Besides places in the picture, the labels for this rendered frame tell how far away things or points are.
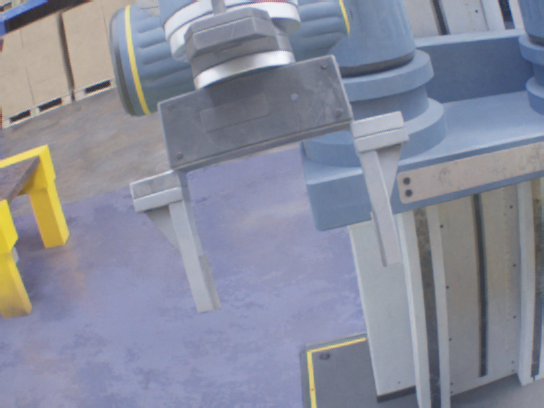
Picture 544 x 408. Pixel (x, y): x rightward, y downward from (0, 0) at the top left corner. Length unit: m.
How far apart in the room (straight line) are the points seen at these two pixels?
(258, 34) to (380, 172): 0.13
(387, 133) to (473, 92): 0.90
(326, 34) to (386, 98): 0.13
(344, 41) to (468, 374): 1.06
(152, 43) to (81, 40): 8.08
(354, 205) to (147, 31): 0.41
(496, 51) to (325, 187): 0.49
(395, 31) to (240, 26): 0.70
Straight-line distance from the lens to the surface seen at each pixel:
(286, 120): 0.55
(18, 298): 3.90
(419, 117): 1.21
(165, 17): 0.58
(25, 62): 9.50
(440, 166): 1.19
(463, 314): 1.82
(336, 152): 1.19
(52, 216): 4.64
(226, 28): 0.50
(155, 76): 1.13
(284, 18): 0.56
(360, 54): 1.15
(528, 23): 1.30
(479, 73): 1.44
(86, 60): 9.23
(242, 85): 0.55
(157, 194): 0.57
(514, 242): 1.77
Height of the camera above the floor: 1.60
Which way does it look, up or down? 22 degrees down
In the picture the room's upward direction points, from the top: 14 degrees counter-clockwise
